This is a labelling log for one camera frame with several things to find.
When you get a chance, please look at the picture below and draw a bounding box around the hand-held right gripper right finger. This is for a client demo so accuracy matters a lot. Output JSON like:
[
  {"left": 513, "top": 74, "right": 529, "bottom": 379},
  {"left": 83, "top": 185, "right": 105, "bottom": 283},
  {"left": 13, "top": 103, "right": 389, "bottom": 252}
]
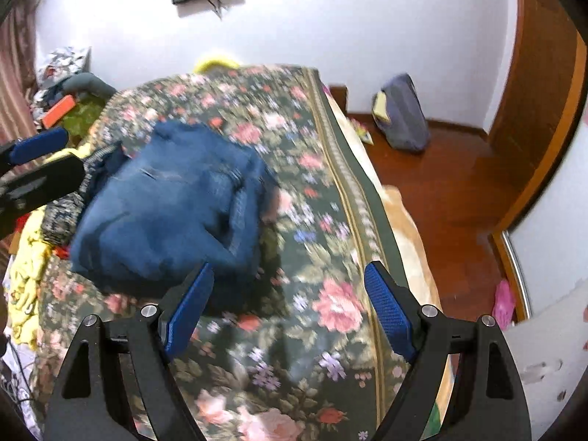
[{"left": 364, "top": 261, "right": 534, "bottom": 441}]

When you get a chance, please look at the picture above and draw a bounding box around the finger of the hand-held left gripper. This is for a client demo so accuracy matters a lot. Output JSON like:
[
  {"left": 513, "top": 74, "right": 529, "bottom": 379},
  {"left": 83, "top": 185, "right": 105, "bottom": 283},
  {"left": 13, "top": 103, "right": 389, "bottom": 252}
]
[
  {"left": 0, "top": 155, "right": 86, "bottom": 214},
  {"left": 0, "top": 128, "right": 69, "bottom": 175}
]

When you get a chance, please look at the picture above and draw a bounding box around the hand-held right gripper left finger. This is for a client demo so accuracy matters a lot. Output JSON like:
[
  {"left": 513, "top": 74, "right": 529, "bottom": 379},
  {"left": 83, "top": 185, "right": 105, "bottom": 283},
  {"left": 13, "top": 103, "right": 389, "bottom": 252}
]
[{"left": 42, "top": 262, "right": 216, "bottom": 441}]

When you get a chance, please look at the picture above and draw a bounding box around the blue denim jacket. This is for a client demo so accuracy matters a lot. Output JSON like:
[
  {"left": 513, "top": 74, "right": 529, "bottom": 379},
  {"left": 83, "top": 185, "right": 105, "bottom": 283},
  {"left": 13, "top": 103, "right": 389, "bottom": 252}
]
[{"left": 69, "top": 121, "right": 282, "bottom": 314}]

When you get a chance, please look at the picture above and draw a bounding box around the orange box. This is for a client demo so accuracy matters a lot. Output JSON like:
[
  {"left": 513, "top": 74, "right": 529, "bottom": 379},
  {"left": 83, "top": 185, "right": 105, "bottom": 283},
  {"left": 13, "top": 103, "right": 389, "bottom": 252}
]
[{"left": 40, "top": 95, "right": 77, "bottom": 128}]

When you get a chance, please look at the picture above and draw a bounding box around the yellow cartoon cloth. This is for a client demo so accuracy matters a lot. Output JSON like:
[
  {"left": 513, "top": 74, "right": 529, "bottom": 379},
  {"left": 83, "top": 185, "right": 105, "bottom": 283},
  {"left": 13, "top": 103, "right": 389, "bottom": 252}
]
[{"left": 8, "top": 147, "right": 95, "bottom": 351}]

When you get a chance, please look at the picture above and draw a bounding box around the dotted dark cloth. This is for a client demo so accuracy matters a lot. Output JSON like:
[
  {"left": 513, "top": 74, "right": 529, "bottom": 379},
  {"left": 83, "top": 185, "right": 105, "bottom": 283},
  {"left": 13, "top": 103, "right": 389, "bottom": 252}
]
[{"left": 43, "top": 142, "right": 125, "bottom": 245}]

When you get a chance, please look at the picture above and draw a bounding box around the green patterned bag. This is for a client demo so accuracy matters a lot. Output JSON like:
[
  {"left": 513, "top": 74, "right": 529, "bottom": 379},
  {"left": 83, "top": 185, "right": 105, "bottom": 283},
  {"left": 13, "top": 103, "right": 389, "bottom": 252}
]
[{"left": 60, "top": 100, "right": 107, "bottom": 144}]

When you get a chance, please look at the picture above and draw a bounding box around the beige fleece blanket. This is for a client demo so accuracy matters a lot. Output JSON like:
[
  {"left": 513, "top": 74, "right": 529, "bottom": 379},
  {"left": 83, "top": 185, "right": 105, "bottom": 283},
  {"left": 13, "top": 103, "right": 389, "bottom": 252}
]
[{"left": 328, "top": 96, "right": 456, "bottom": 441}]

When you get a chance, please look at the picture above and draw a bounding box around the pile of clutter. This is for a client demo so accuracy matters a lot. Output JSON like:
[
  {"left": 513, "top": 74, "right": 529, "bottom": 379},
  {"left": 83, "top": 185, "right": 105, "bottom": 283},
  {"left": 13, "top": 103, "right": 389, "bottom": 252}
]
[{"left": 33, "top": 46, "right": 93, "bottom": 118}]

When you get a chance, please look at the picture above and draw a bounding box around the grey green cushion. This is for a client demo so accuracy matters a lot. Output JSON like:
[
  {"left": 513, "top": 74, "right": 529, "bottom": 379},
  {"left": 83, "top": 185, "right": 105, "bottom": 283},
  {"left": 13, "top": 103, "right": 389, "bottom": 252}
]
[{"left": 62, "top": 72, "right": 116, "bottom": 98}]

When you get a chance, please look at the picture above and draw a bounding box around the striped red brown curtain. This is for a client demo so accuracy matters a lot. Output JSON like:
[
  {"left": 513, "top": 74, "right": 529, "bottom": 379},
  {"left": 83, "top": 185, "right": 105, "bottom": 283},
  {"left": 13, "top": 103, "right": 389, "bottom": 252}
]
[{"left": 0, "top": 0, "right": 41, "bottom": 126}]

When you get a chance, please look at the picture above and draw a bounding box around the floral dark green blanket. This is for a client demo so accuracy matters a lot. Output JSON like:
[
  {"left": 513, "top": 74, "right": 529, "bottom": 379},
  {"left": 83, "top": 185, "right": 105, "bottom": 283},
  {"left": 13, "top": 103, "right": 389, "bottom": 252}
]
[{"left": 39, "top": 65, "right": 414, "bottom": 441}]

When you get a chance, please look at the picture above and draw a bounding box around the pink plastic bag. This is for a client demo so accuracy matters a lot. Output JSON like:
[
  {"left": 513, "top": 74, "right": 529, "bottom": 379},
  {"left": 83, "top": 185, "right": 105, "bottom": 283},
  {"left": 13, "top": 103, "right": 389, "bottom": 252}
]
[{"left": 493, "top": 279, "right": 518, "bottom": 328}]

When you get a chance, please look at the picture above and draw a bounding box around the white wardrobe door pink print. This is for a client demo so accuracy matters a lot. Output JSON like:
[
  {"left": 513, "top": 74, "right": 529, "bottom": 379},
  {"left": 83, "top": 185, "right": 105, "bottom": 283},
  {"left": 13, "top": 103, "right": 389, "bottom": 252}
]
[{"left": 501, "top": 115, "right": 588, "bottom": 327}]

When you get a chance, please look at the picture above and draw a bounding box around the small colourful packet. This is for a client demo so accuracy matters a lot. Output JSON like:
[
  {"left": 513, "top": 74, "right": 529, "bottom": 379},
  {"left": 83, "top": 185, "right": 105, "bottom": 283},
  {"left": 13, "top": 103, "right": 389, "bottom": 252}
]
[{"left": 353, "top": 119, "right": 376, "bottom": 144}]

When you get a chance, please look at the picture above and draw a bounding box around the grey bag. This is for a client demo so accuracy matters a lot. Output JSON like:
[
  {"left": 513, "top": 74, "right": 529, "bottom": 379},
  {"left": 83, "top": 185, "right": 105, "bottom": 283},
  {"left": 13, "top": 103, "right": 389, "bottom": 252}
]
[{"left": 372, "top": 72, "right": 431, "bottom": 153}]

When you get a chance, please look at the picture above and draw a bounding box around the yellow paper pad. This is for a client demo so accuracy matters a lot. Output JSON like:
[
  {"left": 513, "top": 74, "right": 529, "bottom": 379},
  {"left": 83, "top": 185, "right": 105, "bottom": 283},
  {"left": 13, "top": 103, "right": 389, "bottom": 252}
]
[{"left": 374, "top": 93, "right": 392, "bottom": 123}]

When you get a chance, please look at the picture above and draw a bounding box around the brown wooden door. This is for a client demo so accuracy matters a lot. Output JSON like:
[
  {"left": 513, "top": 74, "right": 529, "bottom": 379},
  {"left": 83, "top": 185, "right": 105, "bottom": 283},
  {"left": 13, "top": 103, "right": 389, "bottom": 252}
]
[{"left": 486, "top": 0, "right": 580, "bottom": 196}]

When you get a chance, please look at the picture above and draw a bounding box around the yellow ring cushion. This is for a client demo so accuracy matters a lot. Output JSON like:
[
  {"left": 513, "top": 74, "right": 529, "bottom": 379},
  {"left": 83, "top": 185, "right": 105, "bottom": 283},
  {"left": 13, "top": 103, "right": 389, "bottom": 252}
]
[{"left": 193, "top": 51, "right": 242, "bottom": 75}]

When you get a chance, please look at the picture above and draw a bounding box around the wooden bed frame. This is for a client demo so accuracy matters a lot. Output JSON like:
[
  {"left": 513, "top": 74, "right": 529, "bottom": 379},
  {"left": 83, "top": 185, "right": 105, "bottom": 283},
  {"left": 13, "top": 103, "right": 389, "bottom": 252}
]
[{"left": 328, "top": 83, "right": 350, "bottom": 116}]

